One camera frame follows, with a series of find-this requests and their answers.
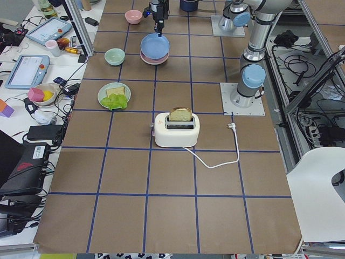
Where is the green plate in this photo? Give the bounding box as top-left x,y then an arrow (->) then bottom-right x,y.
98,83 -> 131,110

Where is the lettuce leaf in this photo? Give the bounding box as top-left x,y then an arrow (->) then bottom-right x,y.
100,94 -> 128,110

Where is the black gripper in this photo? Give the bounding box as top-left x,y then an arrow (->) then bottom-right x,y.
150,2 -> 169,37

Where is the blue plate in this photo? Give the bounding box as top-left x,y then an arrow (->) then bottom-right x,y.
140,33 -> 170,59

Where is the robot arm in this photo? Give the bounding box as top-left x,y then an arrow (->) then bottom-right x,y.
230,1 -> 291,108

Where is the pink cup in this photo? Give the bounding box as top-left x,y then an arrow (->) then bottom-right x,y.
45,40 -> 61,57

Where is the green bowl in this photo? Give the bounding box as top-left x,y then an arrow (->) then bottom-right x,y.
104,48 -> 125,66

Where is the beige bowl with toys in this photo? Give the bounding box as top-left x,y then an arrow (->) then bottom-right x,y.
27,83 -> 58,107

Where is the teach pendant tablet far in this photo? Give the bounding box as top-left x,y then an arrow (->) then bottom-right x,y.
26,17 -> 72,45

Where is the pink bowl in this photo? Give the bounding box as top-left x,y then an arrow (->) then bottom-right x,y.
125,10 -> 143,25

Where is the bread slice on plate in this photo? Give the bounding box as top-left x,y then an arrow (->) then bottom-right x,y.
106,86 -> 125,98

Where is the teach pendant tablet near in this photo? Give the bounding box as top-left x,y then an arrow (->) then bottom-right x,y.
5,54 -> 50,90

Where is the teach pendant tablet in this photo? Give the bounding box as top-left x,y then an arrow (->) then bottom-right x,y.
26,17 -> 72,45
5,54 -> 50,90

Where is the bread slice in toaster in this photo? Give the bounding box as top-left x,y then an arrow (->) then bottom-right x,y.
169,107 -> 192,121

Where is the pink plate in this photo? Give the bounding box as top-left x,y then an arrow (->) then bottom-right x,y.
140,52 -> 169,65

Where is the dark blue pot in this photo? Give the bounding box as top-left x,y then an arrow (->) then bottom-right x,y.
180,0 -> 199,12

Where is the white toaster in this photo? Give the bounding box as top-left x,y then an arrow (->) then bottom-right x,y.
153,112 -> 200,148

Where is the white toaster power cable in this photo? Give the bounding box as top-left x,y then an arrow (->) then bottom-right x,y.
182,122 -> 240,169

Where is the black laptop bag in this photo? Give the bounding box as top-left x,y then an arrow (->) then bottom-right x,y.
1,132 -> 50,197

